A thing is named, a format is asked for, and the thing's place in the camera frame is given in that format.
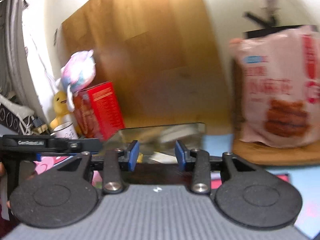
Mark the grey curtain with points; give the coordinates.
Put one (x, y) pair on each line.
(15, 73)

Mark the black speaker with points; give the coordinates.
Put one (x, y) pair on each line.
(10, 120)

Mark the yellow duck plush toy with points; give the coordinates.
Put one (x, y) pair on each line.
(62, 113)

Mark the pink blue plush toy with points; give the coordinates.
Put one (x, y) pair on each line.
(76, 75)

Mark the wooden tray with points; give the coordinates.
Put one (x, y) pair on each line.
(257, 152)

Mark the white enamel mug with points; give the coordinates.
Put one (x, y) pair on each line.
(65, 130)

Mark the pink twisted snack bag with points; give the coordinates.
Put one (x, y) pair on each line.
(280, 87)

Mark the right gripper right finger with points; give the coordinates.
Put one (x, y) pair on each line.
(200, 163)

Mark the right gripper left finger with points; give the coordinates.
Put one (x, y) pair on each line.
(111, 163)

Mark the red gift box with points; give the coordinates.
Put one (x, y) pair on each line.
(97, 111)

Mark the peppa pig bed sheet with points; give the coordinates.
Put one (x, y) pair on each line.
(305, 179)

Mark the black wool product box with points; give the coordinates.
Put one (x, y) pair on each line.
(157, 143)

